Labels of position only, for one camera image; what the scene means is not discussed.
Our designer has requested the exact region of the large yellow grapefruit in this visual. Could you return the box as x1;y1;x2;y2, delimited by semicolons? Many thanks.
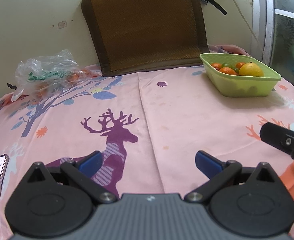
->
238;62;264;77

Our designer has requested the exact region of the green tomato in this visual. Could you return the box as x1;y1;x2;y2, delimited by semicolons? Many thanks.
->
221;63;234;68

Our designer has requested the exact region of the lone orange tangerine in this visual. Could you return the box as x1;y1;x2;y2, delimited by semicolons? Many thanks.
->
211;63;222;71

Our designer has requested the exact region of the green plastic basin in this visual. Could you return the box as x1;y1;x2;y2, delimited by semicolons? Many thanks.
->
200;53;281;98

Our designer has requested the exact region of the pink deer bedsheet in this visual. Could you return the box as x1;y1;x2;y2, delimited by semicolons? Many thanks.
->
0;66;294;239

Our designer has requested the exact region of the clear plastic bag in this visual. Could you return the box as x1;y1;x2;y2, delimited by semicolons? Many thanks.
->
11;49;101;102

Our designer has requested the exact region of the frosted glass door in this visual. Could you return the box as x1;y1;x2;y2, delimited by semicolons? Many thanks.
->
250;0;294;85

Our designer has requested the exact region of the brown seat cushion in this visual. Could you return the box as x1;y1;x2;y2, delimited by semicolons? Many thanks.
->
81;0;209;76

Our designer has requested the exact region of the white power cable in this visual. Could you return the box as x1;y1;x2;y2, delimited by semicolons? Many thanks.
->
219;0;265;54

